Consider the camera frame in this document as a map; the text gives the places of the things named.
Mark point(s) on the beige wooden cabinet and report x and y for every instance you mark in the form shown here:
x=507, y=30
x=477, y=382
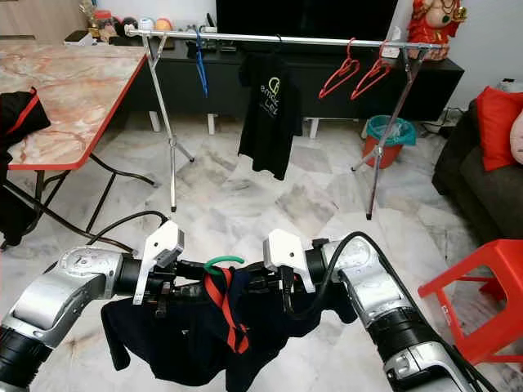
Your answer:
x=41, y=18

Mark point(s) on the green plastic hanger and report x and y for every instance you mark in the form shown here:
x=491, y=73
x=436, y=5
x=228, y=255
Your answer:
x=225, y=260

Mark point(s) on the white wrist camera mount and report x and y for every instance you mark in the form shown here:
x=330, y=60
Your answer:
x=159, y=249
x=284, y=251

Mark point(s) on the red-lidded jar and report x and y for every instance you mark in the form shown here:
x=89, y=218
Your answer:
x=103, y=26

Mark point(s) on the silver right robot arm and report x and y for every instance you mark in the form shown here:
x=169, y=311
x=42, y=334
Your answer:
x=380, y=282

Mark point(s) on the black shirt red trim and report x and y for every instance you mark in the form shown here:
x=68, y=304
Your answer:
x=20, y=155

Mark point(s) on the silver clothes rack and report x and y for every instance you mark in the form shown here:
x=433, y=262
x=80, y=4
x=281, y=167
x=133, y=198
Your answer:
x=294, y=38

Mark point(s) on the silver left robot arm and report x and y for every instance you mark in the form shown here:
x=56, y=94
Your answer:
x=61, y=290

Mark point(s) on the marble folding table red edge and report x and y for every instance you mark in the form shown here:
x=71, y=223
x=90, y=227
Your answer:
x=90, y=94

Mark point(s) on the orange round figurine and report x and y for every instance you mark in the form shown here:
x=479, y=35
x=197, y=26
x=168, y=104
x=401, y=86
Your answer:
x=163, y=24

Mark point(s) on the black TV cabinet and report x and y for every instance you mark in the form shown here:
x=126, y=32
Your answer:
x=445, y=82

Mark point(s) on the red doll figurine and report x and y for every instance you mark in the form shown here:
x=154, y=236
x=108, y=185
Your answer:
x=437, y=24

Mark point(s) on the black T-shirt green print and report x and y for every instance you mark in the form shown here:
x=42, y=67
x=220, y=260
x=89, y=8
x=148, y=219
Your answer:
x=271, y=126

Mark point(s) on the red bin teal liner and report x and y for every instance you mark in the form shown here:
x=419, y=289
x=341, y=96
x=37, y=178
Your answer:
x=382, y=149

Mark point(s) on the white round figurine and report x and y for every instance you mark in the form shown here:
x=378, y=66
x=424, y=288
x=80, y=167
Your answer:
x=146, y=24

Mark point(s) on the dark round figurine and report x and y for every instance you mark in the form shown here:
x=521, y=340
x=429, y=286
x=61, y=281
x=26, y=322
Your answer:
x=128, y=24

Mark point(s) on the gold ornament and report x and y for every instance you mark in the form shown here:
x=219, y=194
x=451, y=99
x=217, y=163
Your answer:
x=89, y=15

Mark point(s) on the red cushion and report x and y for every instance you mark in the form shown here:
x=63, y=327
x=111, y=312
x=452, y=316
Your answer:
x=497, y=126

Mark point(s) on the pink cat face pillow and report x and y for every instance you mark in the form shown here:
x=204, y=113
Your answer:
x=517, y=137

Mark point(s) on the red plastic stool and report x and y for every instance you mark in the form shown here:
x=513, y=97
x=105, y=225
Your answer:
x=486, y=327

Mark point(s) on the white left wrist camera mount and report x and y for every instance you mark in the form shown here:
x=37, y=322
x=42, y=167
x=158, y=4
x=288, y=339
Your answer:
x=159, y=249

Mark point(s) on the red plastic hanger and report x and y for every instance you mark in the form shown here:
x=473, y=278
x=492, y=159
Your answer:
x=382, y=67
x=350, y=57

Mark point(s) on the black television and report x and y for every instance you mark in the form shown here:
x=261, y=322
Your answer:
x=306, y=15

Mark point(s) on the dark grey sofa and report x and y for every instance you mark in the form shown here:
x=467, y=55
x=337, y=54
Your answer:
x=486, y=200

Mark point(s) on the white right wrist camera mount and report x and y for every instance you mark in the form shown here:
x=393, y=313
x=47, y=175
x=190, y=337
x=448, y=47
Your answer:
x=284, y=251

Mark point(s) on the blue plastic hanger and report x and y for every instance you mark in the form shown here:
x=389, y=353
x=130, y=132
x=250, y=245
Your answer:
x=202, y=65

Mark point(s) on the navy shirt red trim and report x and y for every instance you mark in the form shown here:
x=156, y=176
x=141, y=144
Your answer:
x=172, y=343

